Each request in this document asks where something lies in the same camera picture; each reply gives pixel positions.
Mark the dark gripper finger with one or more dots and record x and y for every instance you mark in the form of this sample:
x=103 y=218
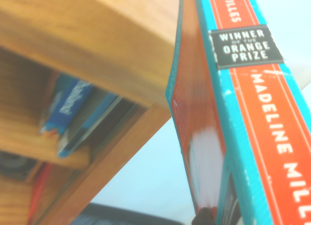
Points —
x=202 y=216

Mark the teal orange paperback book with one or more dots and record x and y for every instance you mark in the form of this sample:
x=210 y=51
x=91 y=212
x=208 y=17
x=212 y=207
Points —
x=255 y=127

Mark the teal dark book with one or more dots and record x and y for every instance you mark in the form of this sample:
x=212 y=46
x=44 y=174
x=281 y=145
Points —
x=90 y=127

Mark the red thin book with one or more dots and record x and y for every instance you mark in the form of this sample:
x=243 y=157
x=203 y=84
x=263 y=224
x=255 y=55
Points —
x=39 y=188

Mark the blue book white lettering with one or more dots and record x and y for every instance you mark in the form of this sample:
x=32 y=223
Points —
x=69 y=106

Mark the black round object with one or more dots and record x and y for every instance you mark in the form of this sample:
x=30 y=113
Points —
x=13 y=165

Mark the wooden bookshelf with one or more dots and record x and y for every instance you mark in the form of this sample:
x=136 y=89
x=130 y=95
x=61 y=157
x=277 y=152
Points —
x=97 y=40

